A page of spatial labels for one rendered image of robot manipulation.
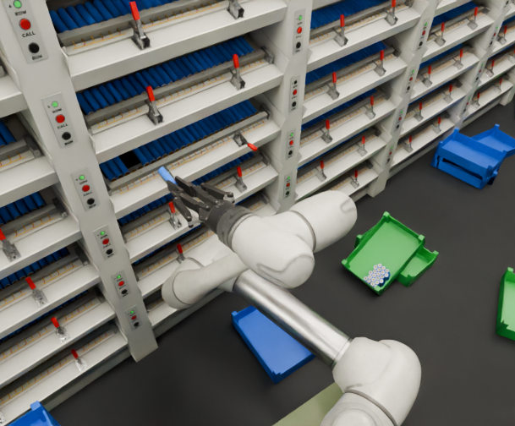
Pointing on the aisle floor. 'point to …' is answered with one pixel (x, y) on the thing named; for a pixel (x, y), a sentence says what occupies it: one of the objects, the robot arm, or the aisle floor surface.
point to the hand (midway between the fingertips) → (180, 188)
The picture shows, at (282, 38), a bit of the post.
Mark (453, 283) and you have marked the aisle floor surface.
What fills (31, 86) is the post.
